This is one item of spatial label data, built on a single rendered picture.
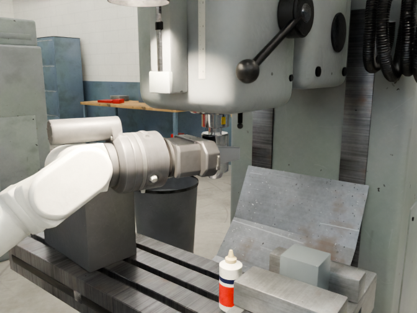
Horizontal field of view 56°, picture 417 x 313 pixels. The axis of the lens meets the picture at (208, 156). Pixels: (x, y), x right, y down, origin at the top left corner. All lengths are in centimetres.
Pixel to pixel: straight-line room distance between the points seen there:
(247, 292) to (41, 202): 31
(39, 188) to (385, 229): 74
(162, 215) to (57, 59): 565
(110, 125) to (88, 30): 759
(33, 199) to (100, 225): 37
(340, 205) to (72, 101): 729
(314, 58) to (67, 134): 41
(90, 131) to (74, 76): 746
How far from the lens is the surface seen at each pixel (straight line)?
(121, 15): 738
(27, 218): 52
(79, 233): 87
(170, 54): 54
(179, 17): 56
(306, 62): 68
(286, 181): 101
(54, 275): 95
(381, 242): 99
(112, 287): 82
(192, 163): 59
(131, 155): 55
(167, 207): 255
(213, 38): 54
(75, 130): 55
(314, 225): 96
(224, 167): 65
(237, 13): 54
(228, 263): 69
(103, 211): 85
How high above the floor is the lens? 137
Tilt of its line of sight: 12 degrees down
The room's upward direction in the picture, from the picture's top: straight up
